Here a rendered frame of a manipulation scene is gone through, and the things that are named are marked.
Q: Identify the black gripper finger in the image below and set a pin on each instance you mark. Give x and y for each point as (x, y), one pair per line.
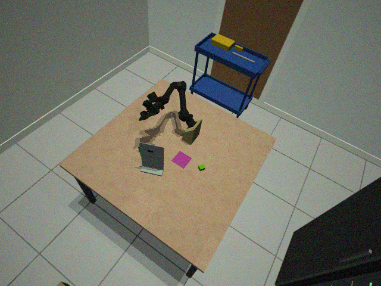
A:
(142, 117)
(150, 113)

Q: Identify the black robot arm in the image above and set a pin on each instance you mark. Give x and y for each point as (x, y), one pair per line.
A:
(161, 101)

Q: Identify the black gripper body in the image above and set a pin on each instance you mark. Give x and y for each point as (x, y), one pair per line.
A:
(155, 107)

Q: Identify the purple flat square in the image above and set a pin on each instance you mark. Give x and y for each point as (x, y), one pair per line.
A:
(181, 159)

